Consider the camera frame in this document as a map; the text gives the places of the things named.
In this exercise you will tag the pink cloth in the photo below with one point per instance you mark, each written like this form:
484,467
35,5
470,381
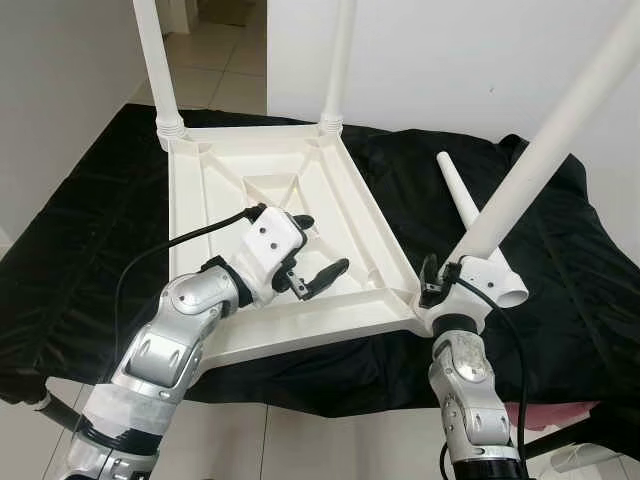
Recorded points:
560,412

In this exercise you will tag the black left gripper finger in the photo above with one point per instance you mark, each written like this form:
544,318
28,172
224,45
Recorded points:
330,272
302,221

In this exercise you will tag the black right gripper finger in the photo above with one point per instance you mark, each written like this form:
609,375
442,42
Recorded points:
429,272

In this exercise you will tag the white plastic table top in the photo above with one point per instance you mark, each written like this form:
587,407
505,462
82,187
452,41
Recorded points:
220,190

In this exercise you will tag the black cloth cover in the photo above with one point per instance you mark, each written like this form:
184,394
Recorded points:
580,300

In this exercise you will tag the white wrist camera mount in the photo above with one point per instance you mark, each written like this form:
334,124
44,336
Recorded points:
270,245
472,275

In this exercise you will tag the white plastic table leg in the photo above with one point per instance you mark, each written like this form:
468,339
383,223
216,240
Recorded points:
457,185
155,60
340,60
550,145

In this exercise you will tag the white door frame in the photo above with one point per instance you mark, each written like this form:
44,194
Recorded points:
180,15

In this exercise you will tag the black metal stand leg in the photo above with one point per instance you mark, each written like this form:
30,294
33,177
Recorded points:
55,410
590,432

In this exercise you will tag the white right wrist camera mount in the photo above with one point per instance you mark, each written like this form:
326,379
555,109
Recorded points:
472,275

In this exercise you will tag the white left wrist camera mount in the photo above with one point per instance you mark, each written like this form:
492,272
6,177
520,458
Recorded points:
270,245

